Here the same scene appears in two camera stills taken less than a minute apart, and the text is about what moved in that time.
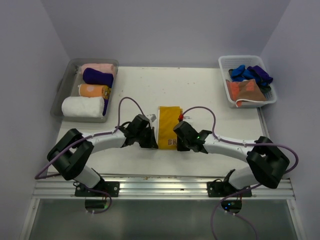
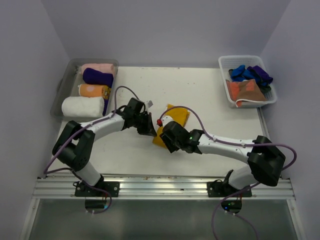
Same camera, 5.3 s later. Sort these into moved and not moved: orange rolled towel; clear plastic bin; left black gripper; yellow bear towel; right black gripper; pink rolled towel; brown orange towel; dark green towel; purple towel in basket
Moved: yellow bear towel; left black gripper; right black gripper
Not moved: pink rolled towel; purple towel in basket; clear plastic bin; orange rolled towel; brown orange towel; dark green towel
